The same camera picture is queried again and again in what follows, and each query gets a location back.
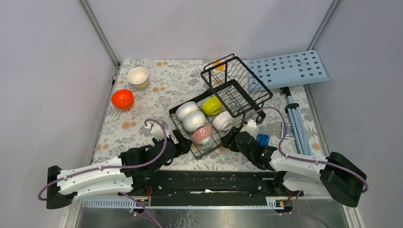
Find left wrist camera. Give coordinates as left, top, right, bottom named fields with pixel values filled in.
left=145, top=121, right=164, bottom=140

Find blue perforated stand tray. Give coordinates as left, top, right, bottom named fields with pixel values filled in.
left=247, top=50, right=330, bottom=89

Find blue tripod legs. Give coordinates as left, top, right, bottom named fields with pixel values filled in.
left=281, top=87, right=313, bottom=156

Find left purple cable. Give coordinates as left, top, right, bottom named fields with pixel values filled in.
left=38, top=118, right=168, bottom=202

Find white bowl front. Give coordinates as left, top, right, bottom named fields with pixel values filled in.
left=212, top=111, right=234, bottom=131

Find orange bowl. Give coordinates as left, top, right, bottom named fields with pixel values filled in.
left=111, top=89, right=134, bottom=107
left=117, top=99, right=135, bottom=111

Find blue toy car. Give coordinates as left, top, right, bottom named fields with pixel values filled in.
left=256, top=133, right=270, bottom=146

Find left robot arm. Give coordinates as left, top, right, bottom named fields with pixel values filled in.
left=45, top=130, right=192, bottom=209

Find floral table mat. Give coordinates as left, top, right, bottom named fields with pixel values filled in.
left=93, top=59, right=325, bottom=171

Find white bowl upper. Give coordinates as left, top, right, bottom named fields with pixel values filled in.
left=175, top=101, right=199, bottom=122

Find blue card deck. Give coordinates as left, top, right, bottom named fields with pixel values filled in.
left=281, top=122, right=295, bottom=140

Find black wire dish rack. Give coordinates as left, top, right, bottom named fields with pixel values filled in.
left=169, top=54, right=273, bottom=159

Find beige patterned bowl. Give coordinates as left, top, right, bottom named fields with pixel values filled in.
left=127, top=66, right=149, bottom=85

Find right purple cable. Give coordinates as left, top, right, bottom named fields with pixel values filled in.
left=249, top=106, right=370, bottom=193

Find pink patterned bowl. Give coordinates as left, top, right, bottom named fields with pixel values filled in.
left=191, top=125, right=213, bottom=146

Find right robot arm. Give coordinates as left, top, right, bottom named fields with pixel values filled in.
left=221, top=128, right=368, bottom=208

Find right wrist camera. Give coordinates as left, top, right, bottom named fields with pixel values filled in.
left=240, top=119, right=258, bottom=139

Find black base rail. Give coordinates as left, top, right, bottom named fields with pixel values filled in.
left=127, top=170, right=298, bottom=207

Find plain beige bowl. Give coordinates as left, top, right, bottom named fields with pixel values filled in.
left=132, top=79, right=150, bottom=90

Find yellow-green bowl in rack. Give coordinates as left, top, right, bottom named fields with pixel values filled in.
left=201, top=96, right=223, bottom=116

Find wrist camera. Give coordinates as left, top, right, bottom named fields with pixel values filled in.
left=240, top=119, right=258, bottom=139
left=145, top=121, right=164, bottom=140

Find yellow toy block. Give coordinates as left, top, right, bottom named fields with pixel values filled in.
left=213, top=61, right=225, bottom=71

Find purple cable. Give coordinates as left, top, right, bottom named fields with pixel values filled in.
left=38, top=118, right=168, bottom=202
left=249, top=106, right=370, bottom=193

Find white bowl in rack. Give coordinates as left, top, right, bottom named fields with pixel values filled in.
left=182, top=111, right=206, bottom=133

